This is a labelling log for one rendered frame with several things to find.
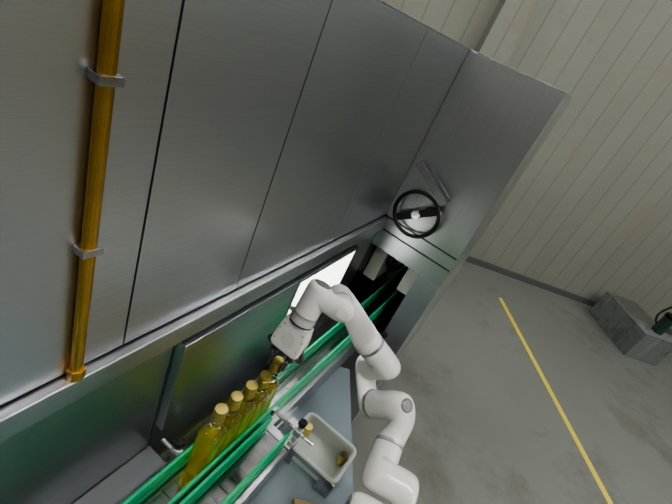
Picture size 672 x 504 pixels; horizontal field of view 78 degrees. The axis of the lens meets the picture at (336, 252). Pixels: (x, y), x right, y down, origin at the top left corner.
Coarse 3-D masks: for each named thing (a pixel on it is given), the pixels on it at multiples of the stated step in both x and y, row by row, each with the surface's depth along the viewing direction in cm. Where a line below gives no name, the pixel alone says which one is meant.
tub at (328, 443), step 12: (312, 420) 156; (312, 432) 157; (324, 432) 154; (336, 432) 152; (300, 444) 151; (324, 444) 155; (336, 444) 153; (348, 444) 150; (312, 456) 149; (324, 456) 151; (336, 456) 153; (324, 468) 147; (336, 468) 149; (336, 480) 137
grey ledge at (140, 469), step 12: (144, 456) 117; (156, 456) 118; (120, 468) 112; (132, 468) 114; (144, 468) 115; (156, 468) 116; (108, 480) 109; (120, 480) 110; (132, 480) 111; (144, 480) 112; (96, 492) 106; (108, 492) 107; (120, 492) 108; (132, 492) 109
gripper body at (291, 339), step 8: (288, 320) 120; (280, 328) 121; (288, 328) 120; (296, 328) 119; (312, 328) 122; (272, 336) 122; (280, 336) 121; (288, 336) 120; (296, 336) 119; (304, 336) 118; (280, 344) 121; (288, 344) 120; (296, 344) 119; (304, 344) 119; (288, 352) 120; (296, 352) 119
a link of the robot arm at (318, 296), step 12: (312, 288) 115; (324, 288) 115; (300, 300) 118; (312, 300) 115; (324, 300) 115; (336, 300) 115; (348, 300) 116; (300, 312) 117; (312, 312) 116; (324, 312) 117; (336, 312) 115; (348, 312) 115
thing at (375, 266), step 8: (376, 248) 211; (376, 256) 212; (384, 256) 210; (368, 264) 216; (376, 264) 213; (384, 264) 216; (368, 272) 217; (376, 272) 214; (408, 272) 203; (408, 280) 204; (400, 288) 208; (408, 288) 206
